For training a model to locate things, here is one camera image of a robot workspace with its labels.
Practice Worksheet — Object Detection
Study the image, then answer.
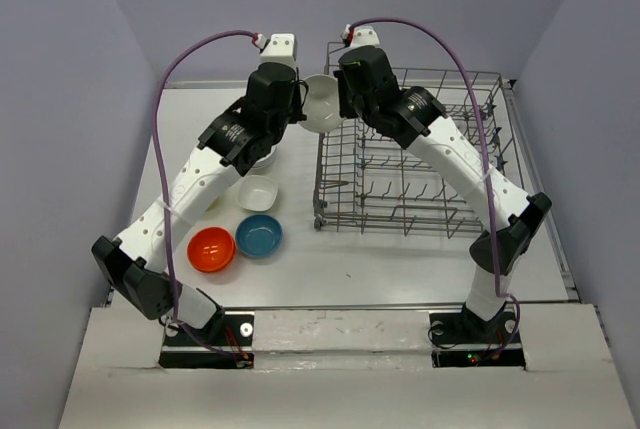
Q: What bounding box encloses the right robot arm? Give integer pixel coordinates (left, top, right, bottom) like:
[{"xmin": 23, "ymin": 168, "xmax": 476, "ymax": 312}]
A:
[{"xmin": 334, "ymin": 45, "xmax": 552, "ymax": 341}]

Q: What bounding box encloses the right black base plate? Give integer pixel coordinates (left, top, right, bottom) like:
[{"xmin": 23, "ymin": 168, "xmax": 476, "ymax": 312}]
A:
[{"xmin": 427, "ymin": 310, "xmax": 526, "ymax": 369}]

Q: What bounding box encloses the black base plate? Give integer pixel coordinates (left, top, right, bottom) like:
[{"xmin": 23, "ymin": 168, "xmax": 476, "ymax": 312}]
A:
[
  {"xmin": 427, "ymin": 310, "xmax": 526, "ymax": 369},
  {"xmin": 158, "ymin": 311, "xmax": 255, "ymax": 370}
]

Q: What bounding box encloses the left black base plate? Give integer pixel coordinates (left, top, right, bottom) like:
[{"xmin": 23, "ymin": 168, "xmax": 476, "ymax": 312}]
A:
[{"xmin": 158, "ymin": 311, "xmax": 255, "ymax": 370}]

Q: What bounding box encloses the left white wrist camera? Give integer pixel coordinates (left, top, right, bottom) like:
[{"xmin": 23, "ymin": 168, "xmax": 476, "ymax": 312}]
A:
[{"xmin": 252, "ymin": 33, "xmax": 298, "ymax": 69}]

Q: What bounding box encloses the grey wire dish rack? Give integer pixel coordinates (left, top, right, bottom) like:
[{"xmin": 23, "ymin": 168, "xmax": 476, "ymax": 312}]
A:
[{"xmin": 312, "ymin": 40, "xmax": 526, "ymax": 241}]

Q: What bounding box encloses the white round bowl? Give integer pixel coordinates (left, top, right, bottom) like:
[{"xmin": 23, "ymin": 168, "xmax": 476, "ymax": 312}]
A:
[
  {"xmin": 251, "ymin": 147, "xmax": 277, "ymax": 171},
  {"xmin": 299, "ymin": 74, "xmax": 343, "ymax": 134}
]

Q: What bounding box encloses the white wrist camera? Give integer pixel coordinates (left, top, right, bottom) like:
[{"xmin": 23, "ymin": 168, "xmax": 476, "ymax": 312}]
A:
[
  {"xmin": 252, "ymin": 33, "xmax": 298, "ymax": 69},
  {"xmin": 341, "ymin": 24, "xmax": 380, "ymax": 49}
]

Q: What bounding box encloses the orange bowl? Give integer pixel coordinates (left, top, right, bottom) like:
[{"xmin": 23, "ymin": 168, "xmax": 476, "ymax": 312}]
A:
[{"xmin": 187, "ymin": 227, "xmax": 237, "ymax": 273}]

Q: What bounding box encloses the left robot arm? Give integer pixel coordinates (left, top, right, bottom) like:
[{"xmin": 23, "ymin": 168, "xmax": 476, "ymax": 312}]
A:
[{"xmin": 91, "ymin": 62, "xmax": 302, "ymax": 345}]

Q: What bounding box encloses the white square bowl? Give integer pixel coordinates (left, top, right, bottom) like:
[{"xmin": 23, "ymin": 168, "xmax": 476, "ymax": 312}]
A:
[{"xmin": 236, "ymin": 175, "xmax": 279, "ymax": 212}]

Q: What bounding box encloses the yellow striped bowl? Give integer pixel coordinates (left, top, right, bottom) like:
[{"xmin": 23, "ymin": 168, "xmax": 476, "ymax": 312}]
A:
[{"xmin": 206, "ymin": 195, "xmax": 225, "ymax": 211}]

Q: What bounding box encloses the blue bowl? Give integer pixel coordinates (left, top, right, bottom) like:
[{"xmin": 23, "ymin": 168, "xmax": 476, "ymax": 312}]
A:
[{"xmin": 235, "ymin": 214, "xmax": 283, "ymax": 258}]

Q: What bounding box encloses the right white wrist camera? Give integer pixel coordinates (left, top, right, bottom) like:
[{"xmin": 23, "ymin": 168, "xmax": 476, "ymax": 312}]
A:
[{"xmin": 341, "ymin": 24, "xmax": 380, "ymax": 49}]

